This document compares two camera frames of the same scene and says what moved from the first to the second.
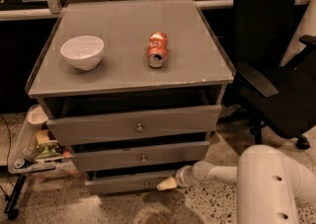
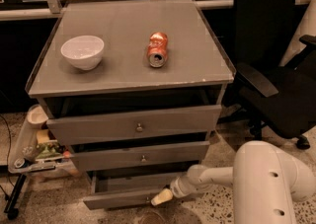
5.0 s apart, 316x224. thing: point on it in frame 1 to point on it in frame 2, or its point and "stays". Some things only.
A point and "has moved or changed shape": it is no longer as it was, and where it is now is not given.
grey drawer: (147, 183) has moved or changed shape
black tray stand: (10, 209) stays
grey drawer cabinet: (133, 87) stays
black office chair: (273, 97) stays
